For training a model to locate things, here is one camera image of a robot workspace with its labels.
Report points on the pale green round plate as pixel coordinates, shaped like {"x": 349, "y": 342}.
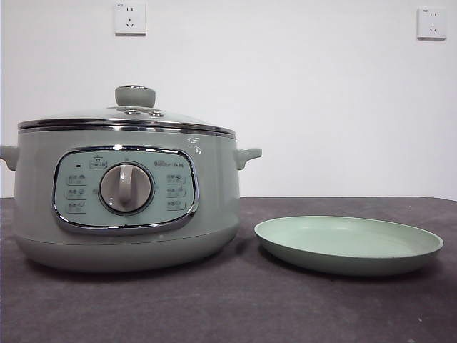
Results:
{"x": 357, "y": 262}

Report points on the glass lid with green knob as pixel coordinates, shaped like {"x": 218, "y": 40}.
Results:
{"x": 135, "y": 95}

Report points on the pale green electric steamer pot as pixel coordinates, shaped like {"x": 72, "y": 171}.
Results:
{"x": 214, "y": 200}

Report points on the white wall socket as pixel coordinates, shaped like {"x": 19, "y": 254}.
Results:
{"x": 432, "y": 24}
{"x": 130, "y": 19}

